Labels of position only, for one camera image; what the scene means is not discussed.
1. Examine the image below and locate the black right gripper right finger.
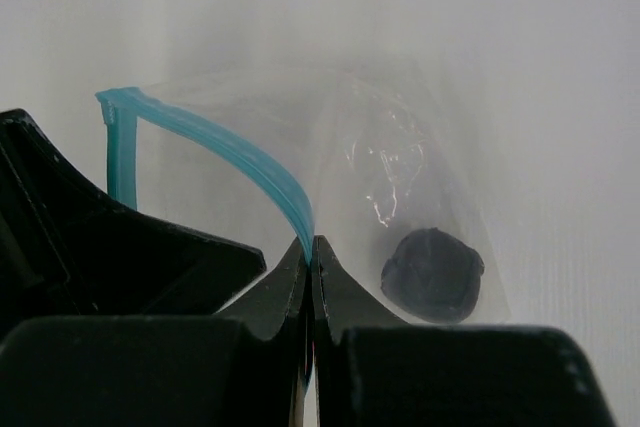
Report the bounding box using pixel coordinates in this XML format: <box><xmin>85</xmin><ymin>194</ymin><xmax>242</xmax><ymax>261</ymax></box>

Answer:
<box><xmin>310</xmin><ymin>234</ymin><xmax>639</xmax><ymax>426</ymax></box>

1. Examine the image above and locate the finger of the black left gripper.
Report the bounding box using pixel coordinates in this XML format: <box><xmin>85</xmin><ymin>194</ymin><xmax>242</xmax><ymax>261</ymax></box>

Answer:
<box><xmin>1</xmin><ymin>109</ymin><xmax>266</xmax><ymax>317</ymax></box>

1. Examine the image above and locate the fake dark blue fruit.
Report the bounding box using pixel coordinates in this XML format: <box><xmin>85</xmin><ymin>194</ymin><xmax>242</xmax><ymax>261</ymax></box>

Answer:
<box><xmin>380</xmin><ymin>228</ymin><xmax>485</xmax><ymax>324</ymax></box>

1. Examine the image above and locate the clear zip top bag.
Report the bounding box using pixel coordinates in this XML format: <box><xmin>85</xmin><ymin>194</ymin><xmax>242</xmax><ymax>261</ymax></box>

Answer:
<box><xmin>96</xmin><ymin>61</ymin><xmax>509</xmax><ymax>315</ymax></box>

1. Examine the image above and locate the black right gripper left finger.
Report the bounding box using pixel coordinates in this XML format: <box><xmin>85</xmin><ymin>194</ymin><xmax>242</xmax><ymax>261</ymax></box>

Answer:
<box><xmin>1</xmin><ymin>242</ymin><xmax>306</xmax><ymax>426</ymax></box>

